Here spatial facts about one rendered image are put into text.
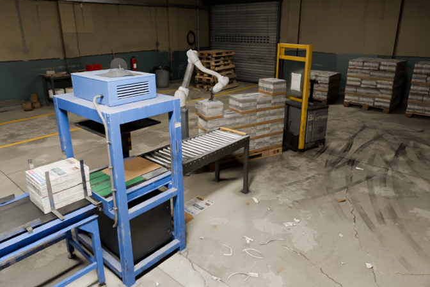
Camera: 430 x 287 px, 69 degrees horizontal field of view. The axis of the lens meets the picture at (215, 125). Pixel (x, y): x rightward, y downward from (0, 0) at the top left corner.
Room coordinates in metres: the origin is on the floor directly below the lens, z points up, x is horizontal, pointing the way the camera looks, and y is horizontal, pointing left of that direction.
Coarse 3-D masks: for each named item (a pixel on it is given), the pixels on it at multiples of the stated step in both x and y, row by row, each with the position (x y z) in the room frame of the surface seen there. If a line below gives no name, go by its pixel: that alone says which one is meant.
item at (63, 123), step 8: (56, 96) 2.72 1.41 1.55; (56, 104) 2.69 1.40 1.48; (56, 112) 2.71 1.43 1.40; (64, 112) 2.73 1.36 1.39; (56, 120) 2.73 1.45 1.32; (64, 120) 2.72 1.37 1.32; (64, 128) 2.71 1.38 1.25; (64, 136) 2.70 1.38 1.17; (64, 144) 2.69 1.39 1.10; (72, 152) 2.74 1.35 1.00; (80, 232) 2.71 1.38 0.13
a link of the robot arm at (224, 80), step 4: (196, 64) 4.34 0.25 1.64; (200, 64) 4.36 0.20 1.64; (200, 68) 4.36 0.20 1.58; (204, 68) 4.37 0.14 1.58; (208, 72) 4.39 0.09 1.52; (212, 72) 4.41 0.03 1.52; (216, 72) 4.45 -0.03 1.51; (216, 76) 4.45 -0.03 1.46; (220, 76) 4.44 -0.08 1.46; (220, 80) 4.42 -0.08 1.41; (224, 80) 4.42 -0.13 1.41; (228, 80) 4.47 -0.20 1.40; (224, 84) 4.40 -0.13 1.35
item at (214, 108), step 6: (204, 102) 4.48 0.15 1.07; (210, 102) 4.49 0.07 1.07; (216, 102) 4.50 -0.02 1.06; (204, 108) 4.40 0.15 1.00; (210, 108) 4.38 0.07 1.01; (216, 108) 4.43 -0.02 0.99; (222, 108) 4.49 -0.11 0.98; (204, 114) 4.40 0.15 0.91; (210, 114) 4.40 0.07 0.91; (216, 114) 4.45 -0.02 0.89; (222, 114) 4.50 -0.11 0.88
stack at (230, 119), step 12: (204, 120) 4.51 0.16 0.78; (216, 120) 4.44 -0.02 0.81; (228, 120) 4.55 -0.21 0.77; (240, 120) 4.66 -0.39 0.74; (252, 120) 4.77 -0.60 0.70; (264, 120) 4.89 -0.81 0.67; (228, 132) 4.54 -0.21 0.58; (252, 132) 4.76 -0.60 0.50; (264, 132) 4.89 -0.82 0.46; (252, 144) 4.77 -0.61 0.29; (264, 144) 4.90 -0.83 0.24; (240, 156) 4.92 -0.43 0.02; (264, 156) 4.90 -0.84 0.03
